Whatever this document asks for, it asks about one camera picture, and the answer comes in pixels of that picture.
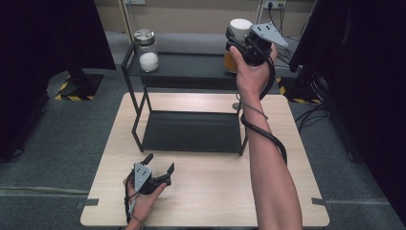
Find wall power outlet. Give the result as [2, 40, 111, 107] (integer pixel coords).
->
[262, 0, 287, 10]

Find thin grey cord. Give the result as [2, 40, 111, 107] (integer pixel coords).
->
[235, 91, 270, 121]

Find hand-held gripper cable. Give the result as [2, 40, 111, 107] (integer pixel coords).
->
[239, 41, 289, 167]
[123, 172, 138, 225]

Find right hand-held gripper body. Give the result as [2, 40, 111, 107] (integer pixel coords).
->
[240, 21, 289, 67]

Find glass jar with silver lid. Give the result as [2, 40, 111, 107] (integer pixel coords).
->
[132, 29, 160, 73]

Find amber jar with white lid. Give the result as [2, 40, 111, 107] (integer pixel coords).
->
[222, 17, 254, 74]

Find grey tape piece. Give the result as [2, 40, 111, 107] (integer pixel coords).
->
[310, 196, 335, 212]
[76, 197, 101, 211]

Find right hand-held gripper cable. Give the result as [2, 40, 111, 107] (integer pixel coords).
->
[239, 41, 289, 167]

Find black metal two-tier rack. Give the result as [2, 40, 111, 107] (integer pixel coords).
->
[120, 41, 251, 157]

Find left hand-held gripper cable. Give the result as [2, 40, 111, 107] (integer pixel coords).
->
[123, 172, 138, 225]

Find black floor cables by stand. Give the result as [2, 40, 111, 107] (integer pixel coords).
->
[294, 101, 330, 134]

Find black stand base striped tape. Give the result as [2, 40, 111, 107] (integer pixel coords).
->
[55, 65, 105, 102]
[276, 71, 324, 105]

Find person's right hand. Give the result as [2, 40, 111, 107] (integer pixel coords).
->
[229, 42, 279, 101]

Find black floor cables bundle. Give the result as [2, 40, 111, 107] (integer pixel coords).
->
[266, 4, 303, 69]

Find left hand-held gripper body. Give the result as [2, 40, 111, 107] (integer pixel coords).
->
[127, 162, 172, 196]

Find light wooden cabinet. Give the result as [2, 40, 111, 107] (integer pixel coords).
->
[119, 0, 266, 56]

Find person's left hand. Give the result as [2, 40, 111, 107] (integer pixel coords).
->
[123, 177, 169, 225]

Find dark curtain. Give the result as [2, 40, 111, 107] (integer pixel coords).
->
[0, 0, 117, 163]
[288, 0, 406, 226]

